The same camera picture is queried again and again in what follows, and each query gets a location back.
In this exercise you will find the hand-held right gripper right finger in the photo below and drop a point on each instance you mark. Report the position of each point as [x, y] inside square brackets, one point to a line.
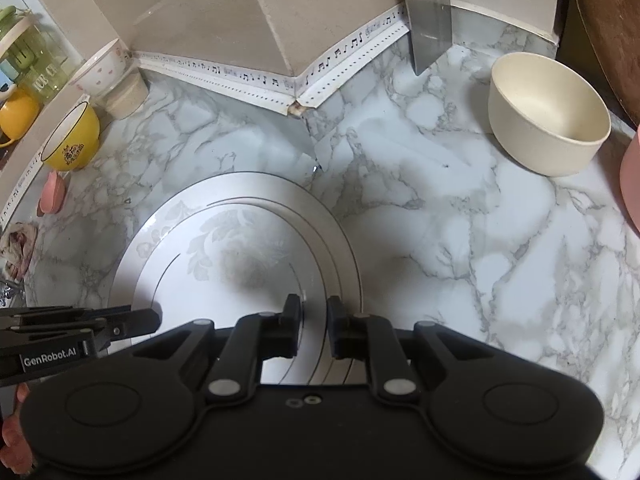
[334, 332]

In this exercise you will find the round wooden cutting board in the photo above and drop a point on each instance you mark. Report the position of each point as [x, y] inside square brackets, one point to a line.
[610, 20]

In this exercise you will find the cream bowl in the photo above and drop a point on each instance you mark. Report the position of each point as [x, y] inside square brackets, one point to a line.
[550, 125]

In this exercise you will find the yellow cup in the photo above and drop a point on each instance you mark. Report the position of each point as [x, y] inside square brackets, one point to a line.
[19, 117]

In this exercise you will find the white floral plate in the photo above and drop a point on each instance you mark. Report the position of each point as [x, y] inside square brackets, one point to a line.
[235, 255]

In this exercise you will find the music note edge strip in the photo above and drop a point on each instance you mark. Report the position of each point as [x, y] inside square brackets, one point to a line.
[320, 77]

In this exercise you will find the green glass jar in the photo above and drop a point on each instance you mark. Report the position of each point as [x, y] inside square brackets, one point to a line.
[35, 60]

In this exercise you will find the small pink dish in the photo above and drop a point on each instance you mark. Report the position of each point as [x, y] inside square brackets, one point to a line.
[52, 195]

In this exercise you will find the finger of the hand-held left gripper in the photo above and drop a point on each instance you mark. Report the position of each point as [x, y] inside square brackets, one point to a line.
[135, 322]

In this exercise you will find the person's left hand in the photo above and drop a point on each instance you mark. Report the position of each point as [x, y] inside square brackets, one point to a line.
[11, 435]

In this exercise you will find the yellow bowl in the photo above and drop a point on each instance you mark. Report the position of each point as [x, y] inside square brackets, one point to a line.
[75, 145]

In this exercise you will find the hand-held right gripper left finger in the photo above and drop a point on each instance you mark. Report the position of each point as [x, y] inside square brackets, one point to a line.
[294, 327]

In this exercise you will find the white bowl with pink hearts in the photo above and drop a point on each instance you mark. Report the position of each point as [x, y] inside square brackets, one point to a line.
[102, 72]

